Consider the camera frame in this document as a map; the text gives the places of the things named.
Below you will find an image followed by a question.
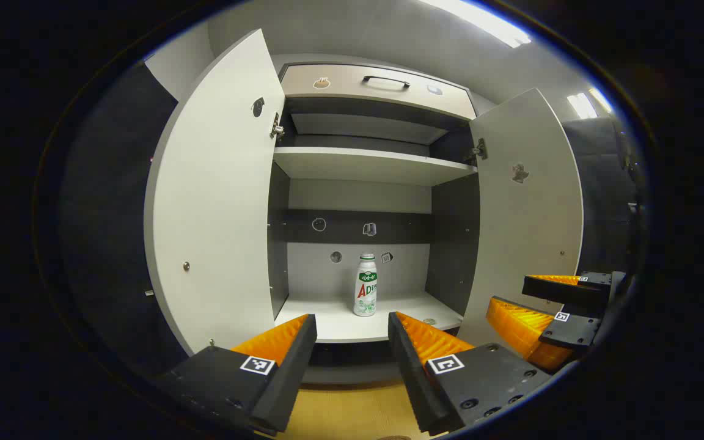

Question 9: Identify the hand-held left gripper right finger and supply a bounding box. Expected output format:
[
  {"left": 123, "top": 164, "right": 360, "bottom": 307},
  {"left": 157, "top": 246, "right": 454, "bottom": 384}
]
[{"left": 387, "top": 311, "right": 553, "bottom": 437}]

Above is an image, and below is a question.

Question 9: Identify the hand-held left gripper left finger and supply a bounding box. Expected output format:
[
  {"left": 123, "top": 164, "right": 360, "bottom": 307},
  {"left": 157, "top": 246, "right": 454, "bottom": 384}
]
[{"left": 156, "top": 313, "right": 318, "bottom": 436}]

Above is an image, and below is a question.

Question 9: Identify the white plastic bottle green label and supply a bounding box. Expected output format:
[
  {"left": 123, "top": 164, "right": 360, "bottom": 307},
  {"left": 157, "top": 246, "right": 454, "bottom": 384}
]
[{"left": 353, "top": 253, "right": 378, "bottom": 317}]

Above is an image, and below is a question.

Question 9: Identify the white grey cabinet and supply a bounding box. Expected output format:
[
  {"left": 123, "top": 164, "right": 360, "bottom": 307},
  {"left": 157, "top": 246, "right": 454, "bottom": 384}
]
[{"left": 266, "top": 54, "right": 481, "bottom": 386}]

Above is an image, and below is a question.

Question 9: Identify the white cabinet shelf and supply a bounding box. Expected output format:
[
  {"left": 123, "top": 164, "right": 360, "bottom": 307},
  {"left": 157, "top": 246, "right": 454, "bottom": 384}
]
[{"left": 273, "top": 147, "right": 478, "bottom": 186}]

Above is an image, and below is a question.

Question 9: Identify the white cabinet drawer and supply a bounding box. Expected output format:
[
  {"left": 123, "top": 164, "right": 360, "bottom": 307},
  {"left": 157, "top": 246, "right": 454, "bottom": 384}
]
[{"left": 280, "top": 63, "right": 478, "bottom": 120}]

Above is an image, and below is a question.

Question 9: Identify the black backdrop cloth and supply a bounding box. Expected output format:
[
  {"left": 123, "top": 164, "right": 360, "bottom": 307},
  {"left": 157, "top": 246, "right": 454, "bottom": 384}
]
[
  {"left": 563, "top": 116, "right": 640, "bottom": 276},
  {"left": 59, "top": 61, "right": 191, "bottom": 380}
]

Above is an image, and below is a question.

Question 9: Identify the small ceiling light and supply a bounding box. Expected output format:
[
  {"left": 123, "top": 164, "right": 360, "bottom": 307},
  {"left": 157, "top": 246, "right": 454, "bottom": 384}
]
[
  {"left": 567, "top": 92, "right": 598, "bottom": 120},
  {"left": 589, "top": 87, "right": 614, "bottom": 114}
]

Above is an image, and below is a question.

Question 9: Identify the long ceiling light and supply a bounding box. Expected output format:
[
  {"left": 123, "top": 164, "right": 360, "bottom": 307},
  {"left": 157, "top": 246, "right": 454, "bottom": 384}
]
[{"left": 419, "top": 0, "right": 533, "bottom": 48}]

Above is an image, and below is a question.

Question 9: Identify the black drawer handle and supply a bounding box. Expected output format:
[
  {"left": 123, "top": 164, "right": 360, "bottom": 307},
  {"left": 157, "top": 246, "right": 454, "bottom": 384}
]
[{"left": 362, "top": 75, "right": 411, "bottom": 89}]

